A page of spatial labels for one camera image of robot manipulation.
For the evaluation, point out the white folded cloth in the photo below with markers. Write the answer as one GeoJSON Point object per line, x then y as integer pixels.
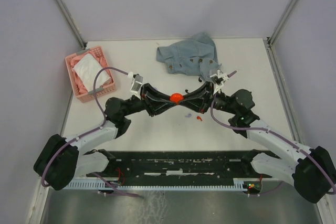
{"type": "Point", "coordinates": [85, 69]}

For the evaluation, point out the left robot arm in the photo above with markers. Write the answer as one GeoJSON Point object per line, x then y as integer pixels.
{"type": "Point", "coordinates": [64, 158]}

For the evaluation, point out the left aluminium frame post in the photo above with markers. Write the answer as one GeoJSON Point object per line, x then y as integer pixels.
{"type": "Point", "coordinates": [70, 22]}

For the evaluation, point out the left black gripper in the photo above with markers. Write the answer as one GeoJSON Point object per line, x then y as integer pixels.
{"type": "Point", "coordinates": [155, 108]}

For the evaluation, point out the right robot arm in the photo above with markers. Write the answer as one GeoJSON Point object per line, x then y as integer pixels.
{"type": "Point", "coordinates": [309, 170]}

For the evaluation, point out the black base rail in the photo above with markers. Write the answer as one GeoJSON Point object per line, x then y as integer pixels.
{"type": "Point", "coordinates": [186, 168]}

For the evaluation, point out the blue denim jacket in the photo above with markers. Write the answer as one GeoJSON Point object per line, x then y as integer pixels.
{"type": "Point", "coordinates": [195, 56]}

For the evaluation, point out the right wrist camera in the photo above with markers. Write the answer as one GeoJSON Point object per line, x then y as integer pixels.
{"type": "Point", "coordinates": [218, 78]}

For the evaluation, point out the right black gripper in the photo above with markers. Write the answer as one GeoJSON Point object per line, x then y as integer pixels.
{"type": "Point", "coordinates": [199, 104]}

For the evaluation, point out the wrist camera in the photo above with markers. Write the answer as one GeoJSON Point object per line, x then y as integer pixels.
{"type": "Point", "coordinates": [218, 78]}
{"type": "Point", "coordinates": [137, 82]}

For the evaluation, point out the right aluminium frame post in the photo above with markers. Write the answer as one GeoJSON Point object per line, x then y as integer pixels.
{"type": "Point", "coordinates": [290, 7]}

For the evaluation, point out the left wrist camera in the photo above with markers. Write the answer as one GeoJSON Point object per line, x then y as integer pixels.
{"type": "Point", "coordinates": [137, 82]}

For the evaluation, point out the aluminium frame post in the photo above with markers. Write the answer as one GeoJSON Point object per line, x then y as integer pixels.
{"type": "Point", "coordinates": [70, 22]}
{"type": "Point", "coordinates": [290, 7]}

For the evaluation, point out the pink plastic basket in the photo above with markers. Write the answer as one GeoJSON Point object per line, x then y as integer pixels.
{"type": "Point", "coordinates": [102, 90]}

